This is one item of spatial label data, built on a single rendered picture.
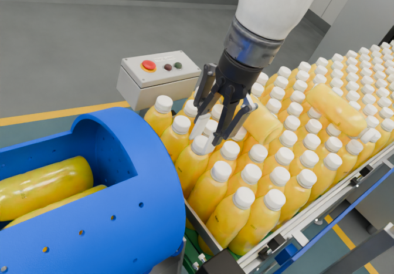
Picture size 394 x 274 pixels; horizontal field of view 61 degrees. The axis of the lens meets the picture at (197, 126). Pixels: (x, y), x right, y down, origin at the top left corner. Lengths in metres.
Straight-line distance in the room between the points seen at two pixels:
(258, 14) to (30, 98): 2.01
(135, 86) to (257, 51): 0.41
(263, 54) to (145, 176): 0.26
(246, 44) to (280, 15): 0.07
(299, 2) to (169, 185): 0.32
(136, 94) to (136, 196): 0.43
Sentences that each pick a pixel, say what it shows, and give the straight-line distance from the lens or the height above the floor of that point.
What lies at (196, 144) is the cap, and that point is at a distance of 0.71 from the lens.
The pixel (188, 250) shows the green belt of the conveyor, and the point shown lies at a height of 0.89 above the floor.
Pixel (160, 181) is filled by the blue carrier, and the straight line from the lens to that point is 0.49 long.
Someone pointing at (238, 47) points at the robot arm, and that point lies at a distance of 0.54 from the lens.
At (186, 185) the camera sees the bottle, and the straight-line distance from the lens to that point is 0.78.
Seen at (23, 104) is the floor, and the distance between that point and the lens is 2.34.
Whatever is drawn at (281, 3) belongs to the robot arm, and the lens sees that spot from 0.50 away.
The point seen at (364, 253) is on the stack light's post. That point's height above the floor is 1.01.
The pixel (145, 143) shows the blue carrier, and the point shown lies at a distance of 0.50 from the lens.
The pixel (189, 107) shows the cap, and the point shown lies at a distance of 0.80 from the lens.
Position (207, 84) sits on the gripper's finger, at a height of 1.23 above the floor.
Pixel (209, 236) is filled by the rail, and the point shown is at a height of 0.98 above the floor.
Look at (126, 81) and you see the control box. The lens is 0.89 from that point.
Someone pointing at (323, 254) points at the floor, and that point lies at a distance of 2.28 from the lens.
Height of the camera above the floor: 1.59
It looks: 40 degrees down
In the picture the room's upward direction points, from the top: 25 degrees clockwise
